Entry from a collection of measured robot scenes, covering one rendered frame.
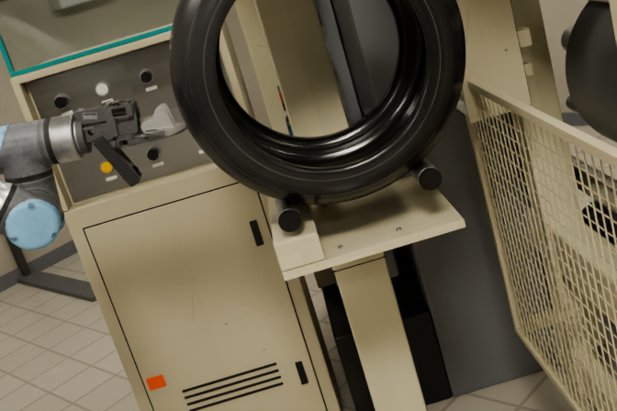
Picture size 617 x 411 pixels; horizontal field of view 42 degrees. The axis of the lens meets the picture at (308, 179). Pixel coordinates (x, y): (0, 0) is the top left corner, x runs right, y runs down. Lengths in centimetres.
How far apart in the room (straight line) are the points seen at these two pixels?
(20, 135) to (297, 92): 62
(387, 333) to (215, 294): 50
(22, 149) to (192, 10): 42
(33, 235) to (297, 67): 71
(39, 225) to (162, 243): 76
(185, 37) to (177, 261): 90
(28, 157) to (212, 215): 70
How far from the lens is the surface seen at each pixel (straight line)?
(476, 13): 181
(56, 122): 158
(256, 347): 230
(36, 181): 160
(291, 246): 153
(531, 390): 248
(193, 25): 144
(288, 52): 182
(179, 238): 218
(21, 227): 147
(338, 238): 164
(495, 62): 184
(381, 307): 201
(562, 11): 464
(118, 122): 156
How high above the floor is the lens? 138
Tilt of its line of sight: 16 degrees down
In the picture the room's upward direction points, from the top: 16 degrees counter-clockwise
